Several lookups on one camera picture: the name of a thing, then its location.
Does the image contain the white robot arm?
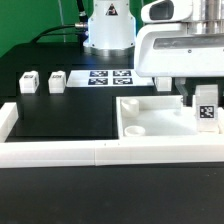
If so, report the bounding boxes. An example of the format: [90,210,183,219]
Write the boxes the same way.
[84,0,224,104]

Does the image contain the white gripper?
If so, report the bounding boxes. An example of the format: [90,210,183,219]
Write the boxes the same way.
[134,0,224,104]

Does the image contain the white square table top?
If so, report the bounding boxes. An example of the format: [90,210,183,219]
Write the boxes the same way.
[116,95,224,138]

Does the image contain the white marker sheet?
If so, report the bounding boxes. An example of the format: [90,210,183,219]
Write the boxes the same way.
[67,69,154,88]

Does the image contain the white U-shaped obstacle fence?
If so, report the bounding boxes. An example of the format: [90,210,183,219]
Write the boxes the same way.
[0,102,224,168]

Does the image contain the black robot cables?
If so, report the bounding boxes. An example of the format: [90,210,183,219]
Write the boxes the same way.
[30,0,90,44]

